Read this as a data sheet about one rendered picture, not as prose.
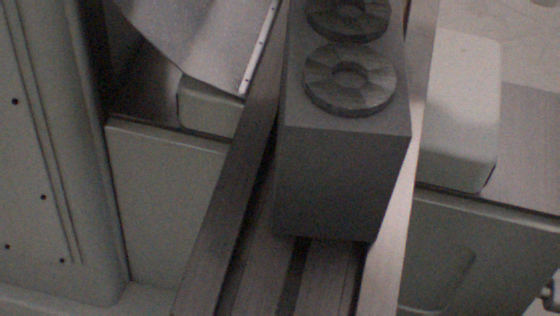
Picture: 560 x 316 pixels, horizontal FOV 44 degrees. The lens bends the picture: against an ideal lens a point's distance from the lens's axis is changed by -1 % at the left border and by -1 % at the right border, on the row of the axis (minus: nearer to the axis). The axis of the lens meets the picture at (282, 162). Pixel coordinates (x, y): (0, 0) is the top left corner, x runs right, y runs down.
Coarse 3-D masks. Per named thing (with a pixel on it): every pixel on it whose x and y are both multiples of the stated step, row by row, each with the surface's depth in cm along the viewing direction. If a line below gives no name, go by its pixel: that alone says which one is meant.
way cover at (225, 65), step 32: (128, 0) 95; (160, 0) 100; (192, 0) 105; (224, 0) 110; (256, 0) 113; (160, 32) 98; (192, 32) 103; (224, 32) 107; (192, 64) 101; (224, 64) 103; (256, 64) 105
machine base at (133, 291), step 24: (0, 288) 153; (24, 288) 153; (144, 288) 156; (0, 312) 154; (24, 312) 152; (48, 312) 151; (72, 312) 151; (96, 312) 151; (120, 312) 152; (144, 312) 152; (168, 312) 153
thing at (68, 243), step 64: (0, 0) 90; (64, 0) 93; (0, 64) 99; (64, 64) 100; (128, 64) 121; (0, 128) 111; (64, 128) 110; (0, 192) 126; (64, 192) 123; (0, 256) 147; (64, 256) 138
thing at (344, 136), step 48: (336, 0) 74; (384, 0) 74; (288, 48) 70; (336, 48) 69; (384, 48) 71; (288, 96) 66; (336, 96) 65; (384, 96) 65; (288, 144) 66; (336, 144) 65; (384, 144) 65; (288, 192) 72; (336, 192) 71; (384, 192) 71
